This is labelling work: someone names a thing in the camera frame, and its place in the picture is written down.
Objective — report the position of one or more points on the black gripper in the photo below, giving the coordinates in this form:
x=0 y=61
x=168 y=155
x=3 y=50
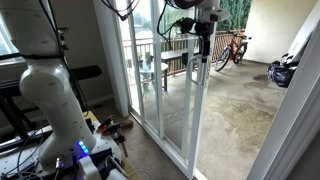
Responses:
x=204 y=33

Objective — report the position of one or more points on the white sliding glass door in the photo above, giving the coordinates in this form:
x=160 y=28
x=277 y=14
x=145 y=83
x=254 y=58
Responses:
x=200 y=116

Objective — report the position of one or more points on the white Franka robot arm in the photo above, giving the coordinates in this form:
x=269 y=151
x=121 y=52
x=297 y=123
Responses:
x=56 y=100

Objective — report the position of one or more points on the fixed glass door panel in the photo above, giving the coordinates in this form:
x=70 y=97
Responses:
x=158 y=83

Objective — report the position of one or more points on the wooden balcony railing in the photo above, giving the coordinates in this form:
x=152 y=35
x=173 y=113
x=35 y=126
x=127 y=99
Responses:
x=221 y=40

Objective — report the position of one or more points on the red bicycle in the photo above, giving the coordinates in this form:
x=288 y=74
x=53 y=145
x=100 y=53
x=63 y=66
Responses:
x=233 y=46

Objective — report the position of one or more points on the dark patio bench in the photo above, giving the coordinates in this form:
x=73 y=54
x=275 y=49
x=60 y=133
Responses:
x=173 y=54

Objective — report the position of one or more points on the green hedge trees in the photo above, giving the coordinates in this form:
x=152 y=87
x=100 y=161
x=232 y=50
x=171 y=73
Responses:
x=240 y=13

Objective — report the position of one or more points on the small green potted plant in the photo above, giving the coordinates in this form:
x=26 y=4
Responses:
x=149 y=57
x=140 y=57

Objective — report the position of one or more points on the round glass patio table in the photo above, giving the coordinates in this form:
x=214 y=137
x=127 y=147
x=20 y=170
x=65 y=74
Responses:
x=148 y=67

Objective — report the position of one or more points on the black garbage bag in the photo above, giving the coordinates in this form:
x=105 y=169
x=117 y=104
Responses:
x=280 y=75

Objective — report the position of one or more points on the white surfboard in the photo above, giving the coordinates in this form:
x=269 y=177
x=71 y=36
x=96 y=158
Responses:
x=305 y=33

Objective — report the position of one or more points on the black orange bar clamp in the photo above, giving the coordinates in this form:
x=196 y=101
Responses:
x=115 y=131
x=106 y=122

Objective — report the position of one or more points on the grey robot mounting plate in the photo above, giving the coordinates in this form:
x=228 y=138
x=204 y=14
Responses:
x=106 y=146

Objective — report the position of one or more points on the white plastic device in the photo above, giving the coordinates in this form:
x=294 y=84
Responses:
x=87 y=168

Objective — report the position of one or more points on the white framed room window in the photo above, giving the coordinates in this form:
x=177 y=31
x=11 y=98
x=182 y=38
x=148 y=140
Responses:
x=5 y=43

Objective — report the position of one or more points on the black keyboard stand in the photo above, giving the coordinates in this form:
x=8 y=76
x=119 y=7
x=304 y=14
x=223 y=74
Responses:
x=11 y=113

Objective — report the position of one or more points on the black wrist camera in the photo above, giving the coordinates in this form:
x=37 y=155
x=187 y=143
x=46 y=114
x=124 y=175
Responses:
x=186 y=25

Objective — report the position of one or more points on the white screen door frame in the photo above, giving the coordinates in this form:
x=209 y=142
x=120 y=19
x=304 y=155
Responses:
x=186 y=100

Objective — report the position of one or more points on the black camera on mount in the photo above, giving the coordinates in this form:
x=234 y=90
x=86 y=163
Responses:
x=65 y=30

